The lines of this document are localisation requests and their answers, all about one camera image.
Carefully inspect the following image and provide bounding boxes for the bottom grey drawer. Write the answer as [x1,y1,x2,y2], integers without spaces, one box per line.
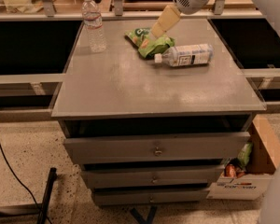
[91,189,209,206]

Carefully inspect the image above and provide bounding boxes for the grey drawer cabinet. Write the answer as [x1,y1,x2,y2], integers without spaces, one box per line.
[52,20,264,194]

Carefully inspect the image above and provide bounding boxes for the green rice chip bag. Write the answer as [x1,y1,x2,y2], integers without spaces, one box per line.
[125,27,175,59]

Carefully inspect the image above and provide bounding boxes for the top grey drawer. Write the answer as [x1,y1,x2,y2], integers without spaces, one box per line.
[63,132,250,164]

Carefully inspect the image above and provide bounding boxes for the black cable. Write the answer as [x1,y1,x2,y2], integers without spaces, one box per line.
[0,121,52,224]

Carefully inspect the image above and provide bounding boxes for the grey drawer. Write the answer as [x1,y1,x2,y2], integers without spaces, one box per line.
[63,132,250,164]
[81,165,223,189]
[91,189,209,206]

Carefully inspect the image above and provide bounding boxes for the orange snack pack in box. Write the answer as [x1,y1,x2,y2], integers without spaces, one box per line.
[225,164,236,177]

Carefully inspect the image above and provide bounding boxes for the cardboard box of snacks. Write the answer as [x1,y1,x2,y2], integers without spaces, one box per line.
[207,115,280,200]

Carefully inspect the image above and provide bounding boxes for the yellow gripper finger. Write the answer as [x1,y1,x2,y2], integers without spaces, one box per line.
[150,5,181,38]

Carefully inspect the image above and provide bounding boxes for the black metal stand base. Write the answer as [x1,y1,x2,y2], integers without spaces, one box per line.
[0,168,57,224]

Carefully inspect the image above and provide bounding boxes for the green snack bag in box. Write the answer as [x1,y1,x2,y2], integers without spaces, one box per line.
[237,142,253,168]

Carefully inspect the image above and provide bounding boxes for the upright clear water bottle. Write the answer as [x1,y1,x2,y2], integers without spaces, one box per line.
[81,0,106,52]

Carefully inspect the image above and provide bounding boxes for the lying white-label bottle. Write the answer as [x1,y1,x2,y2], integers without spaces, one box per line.
[154,44,214,67]

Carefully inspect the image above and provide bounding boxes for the middle grey drawer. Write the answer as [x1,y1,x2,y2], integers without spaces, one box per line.
[81,165,223,189]

